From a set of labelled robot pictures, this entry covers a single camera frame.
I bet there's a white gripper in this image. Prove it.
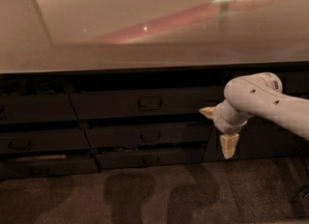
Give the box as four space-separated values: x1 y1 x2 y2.
199 102 248 159

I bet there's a dark grey drawer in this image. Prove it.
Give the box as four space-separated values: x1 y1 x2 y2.
85 123 212 148
0 129 90 154
0 156 98 180
70 87 224 120
96 148 204 169
0 95 76 125

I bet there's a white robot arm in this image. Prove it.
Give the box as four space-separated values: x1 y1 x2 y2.
199 72 309 159

